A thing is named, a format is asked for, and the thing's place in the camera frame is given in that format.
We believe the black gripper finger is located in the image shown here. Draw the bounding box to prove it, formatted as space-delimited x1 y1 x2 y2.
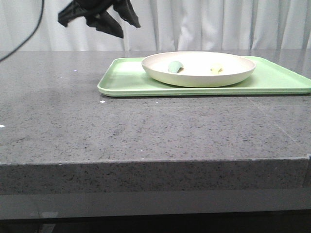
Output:
113 0 141 28
85 11 124 38

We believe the grey pleated curtain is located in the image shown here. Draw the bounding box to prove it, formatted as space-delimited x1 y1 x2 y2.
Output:
0 0 311 52

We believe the light green plastic tray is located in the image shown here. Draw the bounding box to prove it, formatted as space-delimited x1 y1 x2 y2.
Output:
97 56 311 97

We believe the green plastic utensil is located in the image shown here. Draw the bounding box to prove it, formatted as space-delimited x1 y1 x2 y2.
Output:
168 61 184 73

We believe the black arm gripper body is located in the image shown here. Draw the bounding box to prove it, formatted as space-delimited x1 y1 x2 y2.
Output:
57 0 115 27

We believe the cream round plate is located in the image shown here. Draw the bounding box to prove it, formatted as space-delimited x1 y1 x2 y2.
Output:
141 51 256 87

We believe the yellow plastic fork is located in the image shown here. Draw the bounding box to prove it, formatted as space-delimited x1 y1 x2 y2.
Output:
210 64 223 75

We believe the black cable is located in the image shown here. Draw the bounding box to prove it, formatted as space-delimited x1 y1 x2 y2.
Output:
0 0 45 63

